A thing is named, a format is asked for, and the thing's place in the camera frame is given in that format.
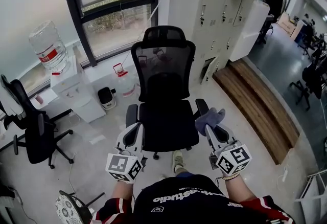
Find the beige metal locker cabinet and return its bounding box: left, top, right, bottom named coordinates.
left=191, top=0, right=264, bottom=86

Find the white metal rack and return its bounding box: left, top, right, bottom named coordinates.
left=293, top=168, right=327, bottom=224

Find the person's beige shoe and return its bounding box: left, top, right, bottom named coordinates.
left=171, top=150, right=186, bottom=174

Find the wooden step platform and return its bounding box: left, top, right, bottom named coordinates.
left=212, top=58, right=301, bottom=166

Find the water jug with red handle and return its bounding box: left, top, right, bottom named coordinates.
left=112, top=63, right=136, bottom=98

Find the beaded wrist bracelet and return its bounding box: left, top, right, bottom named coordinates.
left=221, top=172, right=241, bottom=181

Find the person's black printed shirt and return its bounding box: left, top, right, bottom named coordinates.
left=89, top=174, right=297, bottom=224

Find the white water dispenser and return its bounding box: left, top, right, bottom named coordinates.
left=50, top=55, right=107, bottom=124

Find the black swivel chair with armrests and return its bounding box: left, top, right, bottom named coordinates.
left=0, top=74, right=75, bottom=170

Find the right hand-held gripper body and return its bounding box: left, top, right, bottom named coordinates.
left=208, top=138, right=253, bottom=177

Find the white cabinet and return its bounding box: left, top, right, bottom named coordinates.
left=228, top=0, right=271, bottom=63

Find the stool with patterned cushion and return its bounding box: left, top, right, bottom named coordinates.
left=55, top=190, right=106, bottom=224

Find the white power strip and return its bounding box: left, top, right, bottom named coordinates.
left=280, top=163, right=291, bottom=183

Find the person's left forearm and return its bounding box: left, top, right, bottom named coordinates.
left=109, top=181, right=135, bottom=209

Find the small black bin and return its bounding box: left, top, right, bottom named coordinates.
left=98, top=86, right=117, bottom=111

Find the person's leg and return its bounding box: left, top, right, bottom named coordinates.
left=174, top=166, right=196, bottom=180

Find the person's right forearm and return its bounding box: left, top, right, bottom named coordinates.
left=223, top=174, right=258, bottom=205

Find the black office chair with clothes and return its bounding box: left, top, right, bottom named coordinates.
left=288, top=46, right=327, bottom=111

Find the cardboard box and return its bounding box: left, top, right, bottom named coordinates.
left=276, top=11, right=299, bottom=37

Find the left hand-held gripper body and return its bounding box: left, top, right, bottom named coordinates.
left=105, top=140, right=148, bottom=184

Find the white garment on chair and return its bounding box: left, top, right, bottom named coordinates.
left=0, top=82, right=24, bottom=118

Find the large clear water bottle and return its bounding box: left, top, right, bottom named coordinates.
left=28, top=20, right=70, bottom=76

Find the black window frame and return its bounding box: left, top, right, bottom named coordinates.
left=58, top=0, right=160, bottom=68

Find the grey purple cleaning cloth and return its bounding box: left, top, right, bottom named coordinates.
left=195, top=107, right=226, bottom=137

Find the black mesh office chair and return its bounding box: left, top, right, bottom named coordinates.
left=125, top=25, right=209, bottom=160

